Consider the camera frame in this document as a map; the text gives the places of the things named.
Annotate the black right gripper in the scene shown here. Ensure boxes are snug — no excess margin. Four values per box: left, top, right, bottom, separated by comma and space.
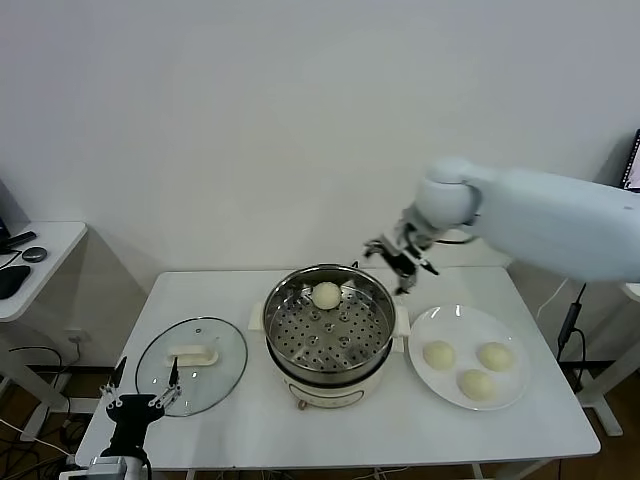
362, 226, 432, 296

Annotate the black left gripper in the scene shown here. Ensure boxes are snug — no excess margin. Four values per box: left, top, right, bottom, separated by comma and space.
97, 355, 182, 452

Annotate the glass lid with white handle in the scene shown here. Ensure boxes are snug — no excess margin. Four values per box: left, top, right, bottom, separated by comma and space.
134, 315, 249, 419

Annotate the white steamed baozi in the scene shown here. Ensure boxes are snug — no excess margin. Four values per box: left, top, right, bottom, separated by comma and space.
422, 340, 457, 372
311, 280, 343, 311
457, 368, 497, 403
476, 342, 515, 373

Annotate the stainless steel steamer basket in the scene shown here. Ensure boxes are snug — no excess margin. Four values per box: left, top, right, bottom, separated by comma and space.
263, 264, 396, 375

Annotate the white round plate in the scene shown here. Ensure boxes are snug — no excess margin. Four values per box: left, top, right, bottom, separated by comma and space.
407, 304, 530, 412

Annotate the white electric cooker base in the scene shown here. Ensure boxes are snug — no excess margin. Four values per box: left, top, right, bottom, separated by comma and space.
248, 304, 411, 414

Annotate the white side desk with mouse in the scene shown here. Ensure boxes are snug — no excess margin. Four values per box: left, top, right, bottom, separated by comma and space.
0, 222, 96, 444

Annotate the black bar-shaped device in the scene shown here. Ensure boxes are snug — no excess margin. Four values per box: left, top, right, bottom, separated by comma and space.
0, 231, 39, 254

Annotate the dark monitor screen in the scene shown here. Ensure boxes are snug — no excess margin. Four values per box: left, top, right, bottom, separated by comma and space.
0, 178, 31, 242

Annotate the white side desk with laptop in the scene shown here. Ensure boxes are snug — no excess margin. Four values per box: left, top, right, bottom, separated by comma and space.
589, 281, 640, 439

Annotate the open black laptop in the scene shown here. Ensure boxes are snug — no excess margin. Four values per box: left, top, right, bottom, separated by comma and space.
622, 128, 640, 194

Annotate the white wall outlet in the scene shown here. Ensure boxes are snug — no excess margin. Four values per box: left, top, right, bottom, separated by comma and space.
63, 327, 95, 347

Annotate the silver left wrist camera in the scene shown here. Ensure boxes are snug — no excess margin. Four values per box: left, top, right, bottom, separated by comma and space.
59, 455, 129, 480

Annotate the white floor cable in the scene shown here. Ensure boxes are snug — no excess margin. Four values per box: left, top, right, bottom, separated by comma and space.
0, 418, 76, 458

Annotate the black cable under desk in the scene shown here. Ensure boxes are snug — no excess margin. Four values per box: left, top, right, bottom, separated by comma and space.
8, 347, 67, 376

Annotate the black cable with adapter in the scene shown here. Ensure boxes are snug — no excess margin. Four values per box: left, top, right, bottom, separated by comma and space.
555, 282, 589, 396

